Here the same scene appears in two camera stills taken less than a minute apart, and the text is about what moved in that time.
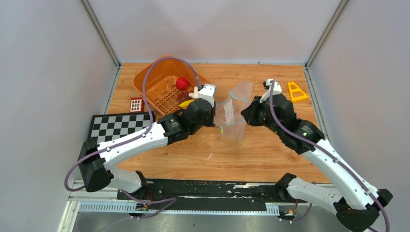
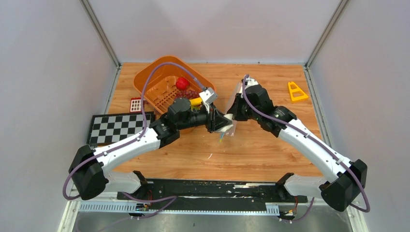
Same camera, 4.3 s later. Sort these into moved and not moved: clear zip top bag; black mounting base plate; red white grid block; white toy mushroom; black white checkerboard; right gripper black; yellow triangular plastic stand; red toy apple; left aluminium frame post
Moved: clear zip top bag; right gripper black; white toy mushroom
Not moved: black white checkerboard; red white grid block; yellow triangular plastic stand; red toy apple; black mounting base plate; left aluminium frame post
